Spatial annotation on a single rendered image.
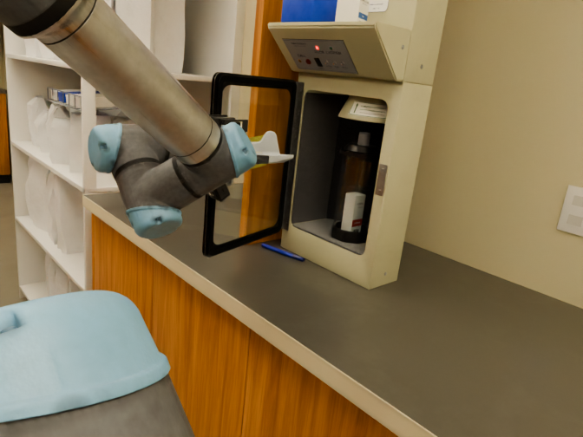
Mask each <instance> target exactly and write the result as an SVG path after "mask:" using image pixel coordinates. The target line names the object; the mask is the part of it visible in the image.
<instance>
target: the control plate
mask: <svg viewBox="0 0 583 437"><path fill-rule="evenodd" d="M282 40H283V41H284V43H285V46H286V47H287V49H288V50H289V52H290V54H291V57H292V59H293V60H294V62H295V63H296V65H297V67H298V68H300V69H309V70H320V71H330V72H339V73H349V74H358V72H357V70H356V67H355V65H354V63H353V61H352V59H351V57H350V54H349V51H348V49H347V48H346V46H345V43H344V40H318V39H283V38H282ZM316 46H318V47H319V50H317V49H316V48H315V47H316ZM330 46H331V47H333V50H330V49H329V47H330ZM314 58H319V60H320V61H321V63H322V65H323V67H318V65H317V64H316V62H315V60H314ZM298 59H300V60H301V61H302V62H299V61H298ZM306 59H309V60H310V61H311V64H307V63H306ZM325 61H327V62H328V64H325ZM333 62H336V63H337V64H336V65H335V64H334V65H333ZM341 62H344V65H341Z"/></svg>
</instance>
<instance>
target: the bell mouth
mask: <svg viewBox="0 0 583 437"><path fill-rule="evenodd" d="M387 110H388V106H387V103H386V101H384V100H381V99H375V98H368V97H361V96H355V95H350V96H349V98H348V100H347V101H346V103H345V104H344V106H343V108H342V109H341V111H340V113H339V114H338V116H339V117H342V118H345V119H351V120H356V121H367V122H374V123H382V124H385V122H386V115H387Z"/></svg>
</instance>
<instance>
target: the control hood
mask: <svg viewBox="0 0 583 437"><path fill-rule="evenodd" d="M268 29H269V30H270V32H271V33H272V36H273V38H274V39H275V41H276V43H277V45H278V46H279V48H280V50H281V52H282V54H283V55H284V57H285V59H286V61H287V62H288V64H289V66H290V68H291V70H293V71H296V72H304V73H313V74H322V75H340V76H349V77H358V78H368V79H377V80H386V81H395V82H401V81H403V76H404V70H405V65H406V60H407V54H408V49H409V39H410V34H411V31H410V29H404V28H400V27H397V26H393V25H390V24H387V23H380V22H377V21H363V22H296V23H268ZM282 38H283V39H318V40H344V43H345V46H346V48H347V49H348V51H349V54H350V57H351V59H352V61H353V63H354V65H355V67H356V70H357V72H358V74H349V73H339V72H330V71H320V70H309V69H300V68H298V67H297V65H296V63H295V62H294V60H293V59H292V56H291V54H290V52H289V50H288V49H287V47H286V46H285V43H284V41H283V40H282Z"/></svg>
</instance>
